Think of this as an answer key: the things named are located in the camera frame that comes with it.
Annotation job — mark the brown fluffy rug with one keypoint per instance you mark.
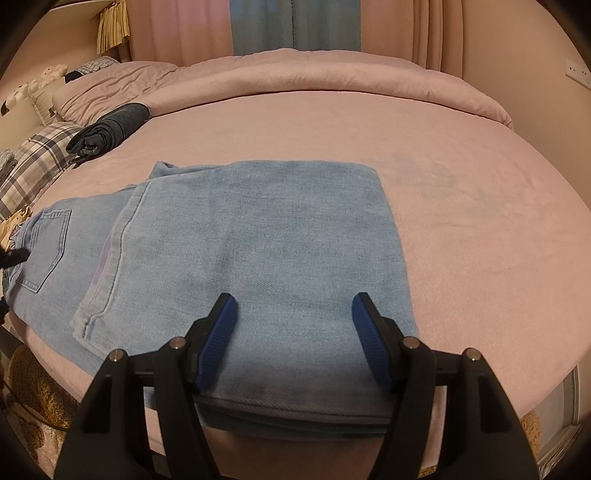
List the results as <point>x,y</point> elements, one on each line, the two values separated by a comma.
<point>41,397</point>

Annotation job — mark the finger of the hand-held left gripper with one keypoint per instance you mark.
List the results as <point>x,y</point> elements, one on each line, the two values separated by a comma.
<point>11,258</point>

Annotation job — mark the folded light blue clothes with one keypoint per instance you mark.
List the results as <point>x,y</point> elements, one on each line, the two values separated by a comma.
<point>5,164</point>

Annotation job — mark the blue curtain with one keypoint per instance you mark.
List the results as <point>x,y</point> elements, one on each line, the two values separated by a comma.
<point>295,25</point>

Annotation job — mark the light blue denim pants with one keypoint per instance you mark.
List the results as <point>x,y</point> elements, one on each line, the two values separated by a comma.
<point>254,240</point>

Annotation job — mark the yellow cartoon print cloth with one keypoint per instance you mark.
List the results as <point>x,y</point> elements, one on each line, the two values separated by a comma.
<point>14,226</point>

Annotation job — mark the plush toys on headboard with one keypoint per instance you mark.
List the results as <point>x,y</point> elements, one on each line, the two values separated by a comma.
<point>16,94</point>

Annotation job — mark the blue checked pillow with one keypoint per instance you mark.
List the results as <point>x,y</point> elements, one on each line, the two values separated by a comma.
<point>94,65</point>

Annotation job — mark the pink duvet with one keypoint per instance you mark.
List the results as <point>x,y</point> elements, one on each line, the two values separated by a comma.
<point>323,74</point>

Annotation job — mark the white cushion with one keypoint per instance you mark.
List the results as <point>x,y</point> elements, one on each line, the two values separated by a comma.
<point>44,104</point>

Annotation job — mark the white wall socket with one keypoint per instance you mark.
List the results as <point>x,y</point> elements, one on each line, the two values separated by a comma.
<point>578,72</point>

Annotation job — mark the yellow pleated cloth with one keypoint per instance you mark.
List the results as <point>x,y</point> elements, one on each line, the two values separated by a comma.
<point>113,27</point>

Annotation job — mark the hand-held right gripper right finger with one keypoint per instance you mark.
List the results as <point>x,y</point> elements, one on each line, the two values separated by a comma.
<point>374,350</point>

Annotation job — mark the plaid pillow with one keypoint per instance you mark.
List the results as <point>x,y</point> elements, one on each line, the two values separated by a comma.
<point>37,161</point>

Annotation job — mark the bed with pink sheet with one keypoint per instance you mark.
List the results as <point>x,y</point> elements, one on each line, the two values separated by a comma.
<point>461,230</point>

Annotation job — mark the pink pillow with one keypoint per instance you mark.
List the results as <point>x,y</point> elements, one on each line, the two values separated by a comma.
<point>115,85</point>

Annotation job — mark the dark folded pants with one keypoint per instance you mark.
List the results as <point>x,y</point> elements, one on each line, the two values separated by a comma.
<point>111,127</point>

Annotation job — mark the cream plush toy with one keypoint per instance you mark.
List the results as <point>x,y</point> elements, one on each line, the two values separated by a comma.
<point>54,72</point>

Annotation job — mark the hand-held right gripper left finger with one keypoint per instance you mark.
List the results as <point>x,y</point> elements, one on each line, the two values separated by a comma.
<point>214,350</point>

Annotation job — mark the pink curtain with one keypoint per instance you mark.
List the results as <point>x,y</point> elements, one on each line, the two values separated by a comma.
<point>415,32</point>
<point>180,32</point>

